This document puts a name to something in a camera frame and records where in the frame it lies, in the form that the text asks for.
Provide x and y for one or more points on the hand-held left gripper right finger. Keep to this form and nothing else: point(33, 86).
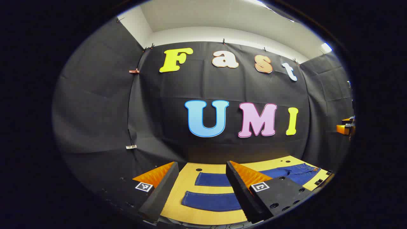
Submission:
point(240, 190)

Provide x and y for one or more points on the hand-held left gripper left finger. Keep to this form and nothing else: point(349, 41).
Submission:
point(162, 194)

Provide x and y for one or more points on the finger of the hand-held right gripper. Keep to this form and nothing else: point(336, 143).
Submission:
point(341, 129)
point(347, 121)

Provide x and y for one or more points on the blue denim jeans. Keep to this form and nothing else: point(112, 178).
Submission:
point(210, 201)

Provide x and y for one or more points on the white cloth clip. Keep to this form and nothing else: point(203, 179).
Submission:
point(131, 147)

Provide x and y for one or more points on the black backdrop cloth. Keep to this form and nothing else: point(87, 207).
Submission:
point(159, 121)

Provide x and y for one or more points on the ceiling light panel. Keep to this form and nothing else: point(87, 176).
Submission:
point(326, 47)

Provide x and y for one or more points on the orange cloth clip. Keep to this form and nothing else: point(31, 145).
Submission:
point(134, 71)

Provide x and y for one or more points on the row of small black clips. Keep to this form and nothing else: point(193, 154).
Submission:
point(223, 41)

